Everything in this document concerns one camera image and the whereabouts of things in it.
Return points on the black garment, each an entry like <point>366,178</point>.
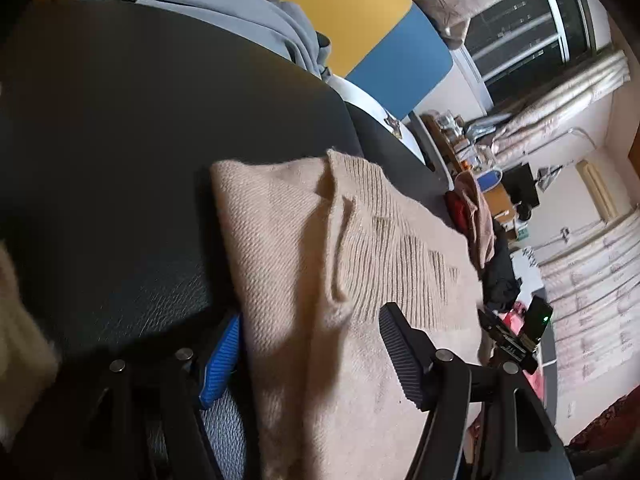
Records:
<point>500,285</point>

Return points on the white printed pillow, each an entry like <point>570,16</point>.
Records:
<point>357,97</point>

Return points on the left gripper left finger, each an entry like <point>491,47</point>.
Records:
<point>133,412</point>

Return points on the grey yellow blue headboard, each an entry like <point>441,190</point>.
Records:
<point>388,48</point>

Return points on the blue backed chair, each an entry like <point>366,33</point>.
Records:
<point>489,179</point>

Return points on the beige knitted sweater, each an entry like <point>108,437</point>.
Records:
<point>316,247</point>

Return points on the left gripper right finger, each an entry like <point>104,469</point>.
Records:
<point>483,422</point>

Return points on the wall air conditioner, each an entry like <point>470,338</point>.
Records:
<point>598,191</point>

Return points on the black monitor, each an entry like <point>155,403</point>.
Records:
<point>520,185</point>

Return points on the light blue grey garment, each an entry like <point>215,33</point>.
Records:
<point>280,27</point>

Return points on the wooden side shelf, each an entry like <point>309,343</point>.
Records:
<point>460,154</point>

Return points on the patterned beige curtain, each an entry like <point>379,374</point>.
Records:
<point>536,117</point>

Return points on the window with white frame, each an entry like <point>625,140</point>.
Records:
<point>516,44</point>

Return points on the pink quilted bedding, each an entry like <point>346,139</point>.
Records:
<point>514,320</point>

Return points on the red garment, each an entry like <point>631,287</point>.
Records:
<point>458,212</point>

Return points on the pink knitted sweater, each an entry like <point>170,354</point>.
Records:
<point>481,234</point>

